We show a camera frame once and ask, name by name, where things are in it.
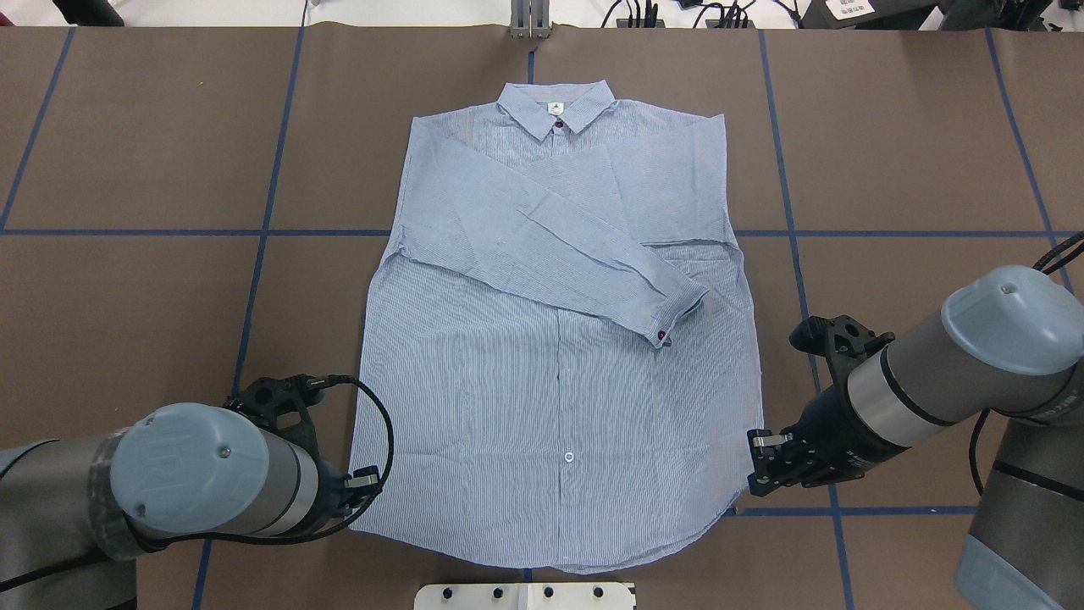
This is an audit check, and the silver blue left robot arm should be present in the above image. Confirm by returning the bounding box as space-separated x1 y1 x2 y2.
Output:
3 402 386 609

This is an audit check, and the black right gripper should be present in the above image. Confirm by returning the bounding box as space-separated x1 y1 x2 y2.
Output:
747 390 872 497

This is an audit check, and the light blue striped shirt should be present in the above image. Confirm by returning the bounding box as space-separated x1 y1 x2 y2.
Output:
352 81 764 573

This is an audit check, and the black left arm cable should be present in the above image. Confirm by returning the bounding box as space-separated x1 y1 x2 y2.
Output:
127 374 395 545

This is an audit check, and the black monitor stand device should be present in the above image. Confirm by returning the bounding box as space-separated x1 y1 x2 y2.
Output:
799 1 938 31

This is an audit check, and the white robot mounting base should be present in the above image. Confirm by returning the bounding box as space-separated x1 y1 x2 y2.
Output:
413 580 638 609

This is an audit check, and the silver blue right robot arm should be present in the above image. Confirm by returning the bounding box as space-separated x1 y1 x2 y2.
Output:
747 265 1083 609

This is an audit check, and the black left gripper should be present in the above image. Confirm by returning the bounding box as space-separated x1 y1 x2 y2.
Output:
315 460 382 522

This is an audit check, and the grey aluminium frame post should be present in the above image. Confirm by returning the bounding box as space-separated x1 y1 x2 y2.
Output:
509 0 552 40

